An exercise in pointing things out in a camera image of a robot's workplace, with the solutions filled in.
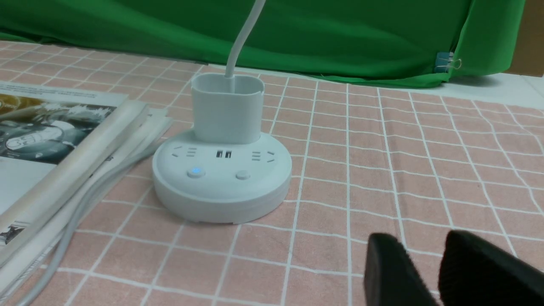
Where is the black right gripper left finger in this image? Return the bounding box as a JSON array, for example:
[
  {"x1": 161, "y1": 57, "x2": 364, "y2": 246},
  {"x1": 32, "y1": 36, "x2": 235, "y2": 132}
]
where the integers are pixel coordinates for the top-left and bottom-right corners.
[{"x1": 363, "y1": 232, "x2": 437, "y2": 306}]

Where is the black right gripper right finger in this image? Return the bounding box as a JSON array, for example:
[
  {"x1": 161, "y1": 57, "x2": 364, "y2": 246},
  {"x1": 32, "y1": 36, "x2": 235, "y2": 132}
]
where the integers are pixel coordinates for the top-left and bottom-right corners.
[{"x1": 438, "y1": 230, "x2": 544, "y2": 306}]

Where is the white desk lamp with sockets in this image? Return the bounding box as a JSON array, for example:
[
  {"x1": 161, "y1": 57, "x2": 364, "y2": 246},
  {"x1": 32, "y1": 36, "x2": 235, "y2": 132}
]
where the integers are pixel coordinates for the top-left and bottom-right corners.
[{"x1": 152, "y1": 0, "x2": 293, "y2": 224}]

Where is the pink checkered tablecloth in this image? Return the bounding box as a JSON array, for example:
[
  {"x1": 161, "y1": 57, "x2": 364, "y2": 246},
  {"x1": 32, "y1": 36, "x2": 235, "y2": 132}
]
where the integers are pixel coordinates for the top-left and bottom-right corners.
[{"x1": 0, "y1": 40, "x2": 544, "y2": 306}]

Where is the blue binder clip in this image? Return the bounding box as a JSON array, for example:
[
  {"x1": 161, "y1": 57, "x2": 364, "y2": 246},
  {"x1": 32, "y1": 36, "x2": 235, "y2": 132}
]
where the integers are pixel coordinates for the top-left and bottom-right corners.
[{"x1": 433, "y1": 51, "x2": 462, "y2": 74}]

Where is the green backdrop cloth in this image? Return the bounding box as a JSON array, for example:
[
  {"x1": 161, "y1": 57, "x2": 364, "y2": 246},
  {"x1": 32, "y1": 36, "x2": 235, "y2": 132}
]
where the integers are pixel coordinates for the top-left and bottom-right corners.
[{"x1": 0, "y1": 0, "x2": 525, "y2": 88}]

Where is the middle white book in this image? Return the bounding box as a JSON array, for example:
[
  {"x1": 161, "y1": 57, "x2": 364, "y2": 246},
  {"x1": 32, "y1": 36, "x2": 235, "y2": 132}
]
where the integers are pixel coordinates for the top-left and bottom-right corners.
[{"x1": 1, "y1": 109, "x2": 173, "y2": 300}]

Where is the top white driving book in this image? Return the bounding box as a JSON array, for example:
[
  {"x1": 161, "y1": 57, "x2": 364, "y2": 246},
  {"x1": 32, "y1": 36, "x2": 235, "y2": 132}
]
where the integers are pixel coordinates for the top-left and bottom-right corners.
[{"x1": 0, "y1": 82, "x2": 150, "y2": 262}]

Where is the bottom white book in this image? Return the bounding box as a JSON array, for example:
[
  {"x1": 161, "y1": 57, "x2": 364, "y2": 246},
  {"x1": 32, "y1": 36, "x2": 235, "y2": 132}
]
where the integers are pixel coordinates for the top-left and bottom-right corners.
[{"x1": 1, "y1": 115, "x2": 173, "y2": 305}]

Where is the white lamp power cable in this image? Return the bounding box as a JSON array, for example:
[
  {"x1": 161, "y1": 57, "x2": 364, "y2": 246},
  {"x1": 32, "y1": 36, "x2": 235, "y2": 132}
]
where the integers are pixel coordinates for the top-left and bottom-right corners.
[{"x1": 16, "y1": 142, "x2": 162, "y2": 306}]

